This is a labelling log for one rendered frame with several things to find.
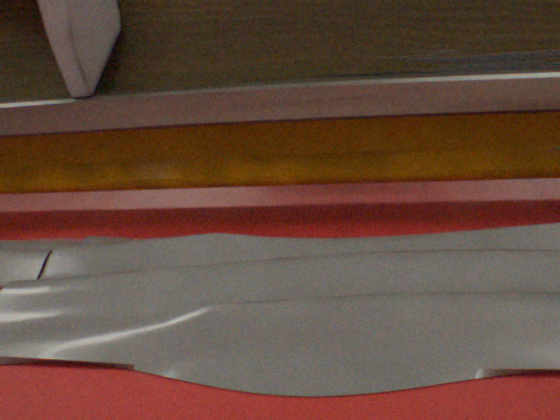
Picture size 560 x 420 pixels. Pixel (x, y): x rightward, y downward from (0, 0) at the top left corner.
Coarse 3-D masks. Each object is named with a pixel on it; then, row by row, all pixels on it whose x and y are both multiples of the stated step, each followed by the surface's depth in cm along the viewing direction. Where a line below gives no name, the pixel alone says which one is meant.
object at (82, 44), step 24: (48, 0) 17; (72, 0) 17; (96, 0) 17; (48, 24) 17; (72, 24) 17; (96, 24) 17; (120, 24) 18; (72, 48) 17; (96, 48) 18; (72, 72) 18; (96, 72) 18; (72, 96) 18
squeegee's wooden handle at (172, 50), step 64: (0, 0) 19; (128, 0) 19; (192, 0) 18; (256, 0) 18; (320, 0) 18; (384, 0) 18; (448, 0) 17; (512, 0) 17; (0, 64) 20; (128, 64) 19; (192, 64) 19; (256, 64) 19; (320, 64) 18; (384, 64) 18; (448, 64) 18; (512, 64) 17
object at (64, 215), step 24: (72, 192) 24; (96, 192) 24; (120, 192) 24; (144, 192) 24; (0, 216) 22; (24, 216) 22; (48, 216) 21; (72, 216) 21; (96, 216) 21; (120, 216) 21; (0, 288) 15
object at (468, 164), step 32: (160, 160) 21; (192, 160) 21; (224, 160) 21; (256, 160) 21; (288, 160) 20; (320, 160) 20; (352, 160) 20; (384, 160) 20; (416, 160) 20; (448, 160) 20; (480, 160) 19; (512, 160) 19; (544, 160) 19; (0, 192) 23; (32, 192) 22
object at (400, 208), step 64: (192, 192) 23; (256, 192) 22; (320, 192) 22; (384, 192) 21; (448, 192) 21; (512, 192) 20; (0, 384) 11; (64, 384) 11; (128, 384) 11; (192, 384) 11; (448, 384) 10; (512, 384) 10
